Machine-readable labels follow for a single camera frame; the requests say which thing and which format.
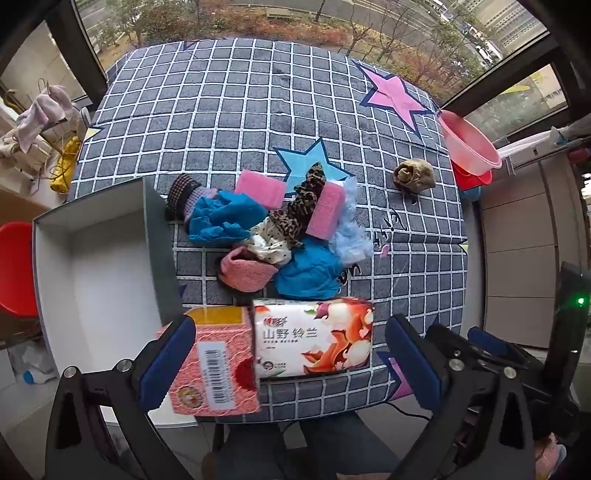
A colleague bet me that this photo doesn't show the pink patterned carton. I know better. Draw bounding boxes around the pink patterned carton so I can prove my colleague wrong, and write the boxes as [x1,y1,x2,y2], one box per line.
[154,306,262,418]

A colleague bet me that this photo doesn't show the person's right forearm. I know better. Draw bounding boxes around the person's right forearm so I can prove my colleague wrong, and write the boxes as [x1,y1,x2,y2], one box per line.
[536,436,568,478]

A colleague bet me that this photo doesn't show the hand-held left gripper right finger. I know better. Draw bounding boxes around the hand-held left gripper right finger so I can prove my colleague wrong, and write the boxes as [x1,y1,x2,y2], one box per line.
[385,315,549,480]

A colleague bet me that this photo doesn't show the white plastic pole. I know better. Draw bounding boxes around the white plastic pole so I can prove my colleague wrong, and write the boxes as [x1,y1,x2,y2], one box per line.
[496,127,591,167]

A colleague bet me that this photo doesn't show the white cardboard box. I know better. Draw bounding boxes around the white cardboard box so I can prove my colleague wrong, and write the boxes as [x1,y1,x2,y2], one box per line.
[31,178,199,428]

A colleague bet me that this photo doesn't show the floral tissue pack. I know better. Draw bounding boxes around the floral tissue pack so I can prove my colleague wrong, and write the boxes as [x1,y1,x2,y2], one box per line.
[253,298,376,379]

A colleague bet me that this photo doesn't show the red plastic basin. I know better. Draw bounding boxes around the red plastic basin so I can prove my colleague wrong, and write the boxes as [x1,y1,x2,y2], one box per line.
[450,159,494,191]

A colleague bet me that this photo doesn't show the beige towel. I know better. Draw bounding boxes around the beige towel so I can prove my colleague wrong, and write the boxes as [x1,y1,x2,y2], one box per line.
[0,129,24,160]

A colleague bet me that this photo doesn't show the white bottle with blue cap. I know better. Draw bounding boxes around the white bottle with blue cap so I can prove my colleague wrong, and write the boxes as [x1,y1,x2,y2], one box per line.
[22,367,58,385]

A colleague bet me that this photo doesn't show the gold wire rack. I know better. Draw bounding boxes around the gold wire rack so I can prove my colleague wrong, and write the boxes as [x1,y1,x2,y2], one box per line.
[28,78,93,185]

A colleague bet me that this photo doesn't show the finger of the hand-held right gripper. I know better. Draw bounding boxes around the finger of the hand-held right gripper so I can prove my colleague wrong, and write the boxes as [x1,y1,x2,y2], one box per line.
[467,327,550,377]

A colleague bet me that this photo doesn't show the light blue fluffy cloth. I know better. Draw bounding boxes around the light blue fluffy cloth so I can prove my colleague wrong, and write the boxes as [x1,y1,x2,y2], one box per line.
[330,178,368,266]

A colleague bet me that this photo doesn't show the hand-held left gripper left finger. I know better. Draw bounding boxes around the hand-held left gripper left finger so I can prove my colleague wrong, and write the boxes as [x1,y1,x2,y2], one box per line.
[44,315,198,480]

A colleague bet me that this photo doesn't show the pink sponge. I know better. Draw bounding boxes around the pink sponge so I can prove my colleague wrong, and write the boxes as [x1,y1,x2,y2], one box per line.
[306,184,347,241]
[235,169,288,210]

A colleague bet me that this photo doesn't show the cream polka-dot scrunchie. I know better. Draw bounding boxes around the cream polka-dot scrunchie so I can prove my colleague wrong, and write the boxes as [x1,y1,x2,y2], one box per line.
[240,217,294,266]

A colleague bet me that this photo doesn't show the checkered star-print blanket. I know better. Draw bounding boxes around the checkered star-print blanket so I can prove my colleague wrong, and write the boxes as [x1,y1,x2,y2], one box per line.
[69,37,469,423]

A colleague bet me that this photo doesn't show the red plastic chair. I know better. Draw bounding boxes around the red plastic chair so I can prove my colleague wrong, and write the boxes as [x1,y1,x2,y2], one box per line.
[0,222,40,319]

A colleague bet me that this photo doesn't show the grey white cloth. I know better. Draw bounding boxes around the grey white cloth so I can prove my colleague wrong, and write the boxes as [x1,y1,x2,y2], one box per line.
[74,107,93,139]

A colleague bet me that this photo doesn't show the yellow cloth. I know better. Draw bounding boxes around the yellow cloth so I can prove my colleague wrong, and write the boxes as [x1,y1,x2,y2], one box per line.
[50,136,81,195]

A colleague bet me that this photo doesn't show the black window frame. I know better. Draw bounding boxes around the black window frame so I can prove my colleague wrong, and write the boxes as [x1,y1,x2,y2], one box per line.
[0,0,591,123]

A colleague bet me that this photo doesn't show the pink plastic basin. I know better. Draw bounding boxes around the pink plastic basin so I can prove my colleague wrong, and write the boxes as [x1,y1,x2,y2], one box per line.
[438,110,502,175]

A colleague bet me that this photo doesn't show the white plastic bag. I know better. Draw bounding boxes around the white plastic bag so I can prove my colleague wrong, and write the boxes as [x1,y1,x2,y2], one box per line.
[7,342,51,370]

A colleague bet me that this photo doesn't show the pink knit sock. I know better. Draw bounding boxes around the pink knit sock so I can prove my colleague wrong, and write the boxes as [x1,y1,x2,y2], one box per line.
[218,246,278,293]

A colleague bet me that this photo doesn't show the beige sock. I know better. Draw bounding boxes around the beige sock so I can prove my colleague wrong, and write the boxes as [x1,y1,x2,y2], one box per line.
[392,158,437,195]

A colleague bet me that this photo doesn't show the leopard print scrunchie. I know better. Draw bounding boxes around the leopard print scrunchie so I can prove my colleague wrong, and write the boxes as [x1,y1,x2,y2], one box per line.
[269,161,331,247]

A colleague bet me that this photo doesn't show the purple striped knit sock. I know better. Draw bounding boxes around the purple striped knit sock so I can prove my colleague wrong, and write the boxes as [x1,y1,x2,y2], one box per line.
[165,174,218,227]

